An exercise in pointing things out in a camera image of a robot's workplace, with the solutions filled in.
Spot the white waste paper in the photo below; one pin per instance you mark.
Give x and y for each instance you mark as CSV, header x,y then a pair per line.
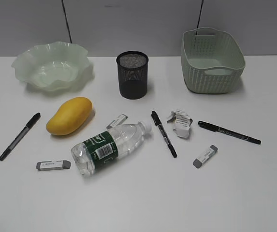
x,y
182,123

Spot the clear water bottle green label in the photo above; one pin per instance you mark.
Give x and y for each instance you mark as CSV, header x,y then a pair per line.
x,y
108,146

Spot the yellow mango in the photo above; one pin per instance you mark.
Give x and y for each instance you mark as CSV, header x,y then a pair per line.
x,y
70,116

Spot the black marker pen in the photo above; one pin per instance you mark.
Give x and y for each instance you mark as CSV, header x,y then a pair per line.
x,y
19,137
159,125
215,128

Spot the grey white eraser middle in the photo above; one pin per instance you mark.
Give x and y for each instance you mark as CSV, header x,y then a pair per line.
x,y
117,121

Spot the grey white eraser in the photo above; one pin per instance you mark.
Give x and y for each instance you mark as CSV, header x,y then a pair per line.
x,y
117,121
53,165
205,156

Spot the black mesh pen holder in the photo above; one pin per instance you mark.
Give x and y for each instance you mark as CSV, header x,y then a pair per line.
x,y
132,69

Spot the grey white eraser right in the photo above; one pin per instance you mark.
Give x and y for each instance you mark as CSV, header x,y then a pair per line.
x,y
205,156

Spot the pale green woven basket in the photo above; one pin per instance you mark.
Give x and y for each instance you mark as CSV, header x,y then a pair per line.
x,y
212,61

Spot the pale green wavy plate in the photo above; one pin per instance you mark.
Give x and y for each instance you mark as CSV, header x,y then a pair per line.
x,y
53,66

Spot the grey white eraser left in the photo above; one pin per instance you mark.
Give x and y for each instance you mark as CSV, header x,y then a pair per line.
x,y
53,165

